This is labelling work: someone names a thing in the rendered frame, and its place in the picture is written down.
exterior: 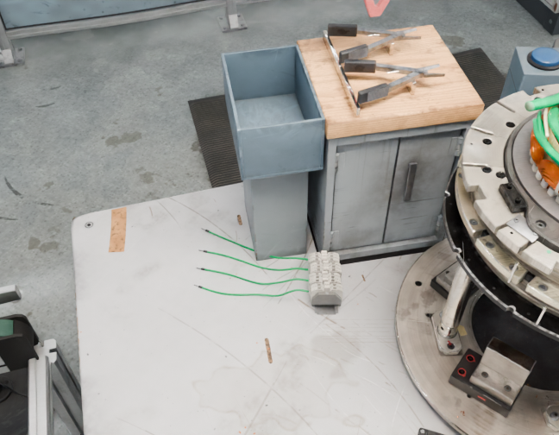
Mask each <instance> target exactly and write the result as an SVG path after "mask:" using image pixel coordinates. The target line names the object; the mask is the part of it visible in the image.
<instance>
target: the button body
mask: <svg viewBox="0 0 559 435"><path fill-rule="evenodd" d="M536 48H538V47H515V50H514V53H513V56H512V61H511V65H510V67H509V70H508V74H507V76H506V82H505V84H504V87H503V91H502V93H501V96H500V99H502V98H505V97H507V96H509V95H512V94H513V93H516V92H519V91H524V92H525V93H526V94H527V95H529V96H531V95H534V94H533V91H534V88H535V87H538V86H543V85H555V84H559V69H558V70H555V71H544V70H539V69H537V68H535V67H533V66H531V65H530V64H529V63H528V61H527V59H526V58H527V55H528V53H529V52H530V51H532V50H534V49H536ZM551 48H553V49H555V50H556V51H558V52H559V48H556V47H551Z"/></svg>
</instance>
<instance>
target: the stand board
mask: <svg viewBox="0 0 559 435"><path fill-rule="evenodd" d="M412 28H416V29H417V30H416V31H413V32H410V33H407V34H405V36H421V40H401V41H395V42H394V49H393V55H391V56H390V55H389V54H388V52H387V50H386V48H385V47H381V48H379V49H377V50H374V51H373V52H371V53H369V54H367V57H364V58H361V59H358V60H376V63H381V64H387V65H394V66H407V67H414V68H419V67H424V66H432V65H435V64H439V65H440V66H439V67H437V68H434V69H430V70H428V73H445V76H444V77H430V78H419V79H416V80H415V81H416V82H417V83H416V89H415V94H414V95H411V94H410V93H409V92H408V90H407V88H406V86H405V85H403V86H401V87H400V88H398V89H396V90H394V91H390V92H388V96H386V97H383V98H379V99H376V100H373V101H370V102H366V103H364V104H359V103H358V104H359V105H360V107H361V113H360V117H355V113H354V112H353V110H352V107H351V105H350V103H349V100H348V97H347V95H346V93H345V91H344V89H343V87H342V83H341V80H340V79H339V77H338V74H337V72H336V69H335V67H334V65H333V62H332V60H331V57H330V55H329V52H328V50H327V48H326V46H325V44H324V41H323V38H315V39H307V40H300V41H297V45H298V47H299V50H300V52H301V54H302V57H303V59H304V62H305V66H306V68H307V71H308V73H309V76H310V78H311V82H312V84H313V87H314V90H315V93H316V94H317V99H318V101H319V103H320V106H321V109H322V111H323V115H324V117H325V131H324V133H325V135H326V138H327V139H334V138H340V137H347V136H359V135H365V134H372V133H379V132H385V131H392V130H398V129H410V128H417V127H423V126H431V125H437V124H444V123H456V122H462V121H469V120H475V119H476V118H477V117H478V116H479V115H480V114H481V113H482V111H483V109H484V103H483V101H482V100H481V98H480V96H479V95H478V93H477V92H476V90H475V89H474V88H473V86H472V85H471V83H470V82H469V80H468V78H467V77H466V75H465V74H464V72H463V70H462V69H461V68H460V66H459V65H458V63H457V62H456V60H455V58H454V57H453V55H452V54H451V52H450V51H449V50H448V48H447V47H446V45H445V44H444V42H443V40H442V39H441V37H440V35H439V34H438V33H437V31H436V30H435V28H434V27H433V25H427V26H419V27H412ZM406 29H410V28H397V29H390V30H387V31H394V32H396V31H401V30H406ZM381 39H384V37H378V36H366V35H357V36H356V37H346V36H330V40H331V42H332V44H333V47H334V49H335V50H336V54H337V56H338V58H339V52H340V51H342V50H344V49H348V48H351V47H356V46H360V45H362V44H367V45H370V44H372V43H374V42H376V41H379V40H381ZM345 74H346V76H347V78H348V80H349V83H350V85H351V88H352V90H353V92H354V94H355V97H356V99H357V94H358V91H360V90H363V89H367V88H369V87H372V86H375V85H380V84H383V83H387V84H389V83H392V82H393V81H395V80H397V79H400V78H402V77H404V76H405V75H404V74H400V73H393V72H391V73H386V72H381V71H376V70H375V73H361V72H346V73H345Z"/></svg>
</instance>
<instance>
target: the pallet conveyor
mask: <svg viewBox="0 0 559 435"><path fill-rule="evenodd" d="M20 299H22V295H21V293H20V291H19V289H18V288H17V286H16V284H15V285H10V286H6V287H0V305H1V304H4V303H9V302H12V301H17V300H20ZM24 368H28V435H54V429H53V409H55V411H56V412H57V414H58V415H59V416H60V418H61V420H62V421H63V423H64V425H65V426H66V428H67V430H68V431H69V432H70V434H71V435H84V425H83V411H82V397H81V387H80V385H79V382H78V381H77V379H76V377H75V375H74V373H73V372H72V370H71V368H70V366H69V364H68V362H67V360H66V358H65V357H64V355H63V353H62V351H61V349H60V347H59V345H58V344H57V342H56V340H54V339H49V340H46V341H44V347H41V344H40V342H39V338H38V336H37V335H36V333H35V330H34V329H33V327H32V325H31V324H30V323H29V321H28V318H27V317H26V316H25V315H23V314H13V315H9V316H5V317H1V318H0V374H2V373H6V372H10V371H13V370H17V369H24Z"/></svg>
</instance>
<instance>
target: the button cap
mask: <svg viewBox="0 0 559 435"><path fill-rule="evenodd" d="M531 59H532V60H533V61H534V62H535V63H537V64H538V65H541V66H557V65H559V52H558V51H556V50H555V49H553V48H550V47H539V48H536V49H534V50H533V51H532V54H531Z"/></svg>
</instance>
